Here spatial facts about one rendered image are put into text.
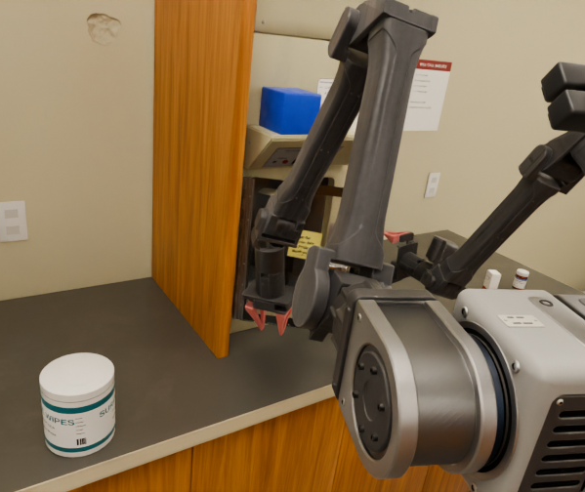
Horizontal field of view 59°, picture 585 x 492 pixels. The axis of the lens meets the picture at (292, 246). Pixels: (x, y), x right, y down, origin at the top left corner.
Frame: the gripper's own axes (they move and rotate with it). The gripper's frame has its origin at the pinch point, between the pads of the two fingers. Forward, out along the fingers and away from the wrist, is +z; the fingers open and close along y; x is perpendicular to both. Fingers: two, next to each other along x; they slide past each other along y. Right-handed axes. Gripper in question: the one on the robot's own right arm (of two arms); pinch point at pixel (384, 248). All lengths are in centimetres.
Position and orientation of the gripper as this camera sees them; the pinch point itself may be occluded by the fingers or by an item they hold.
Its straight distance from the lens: 147.5
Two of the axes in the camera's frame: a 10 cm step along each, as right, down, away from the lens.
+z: -5.4, -3.8, 7.5
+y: 0.3, -9.0, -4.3
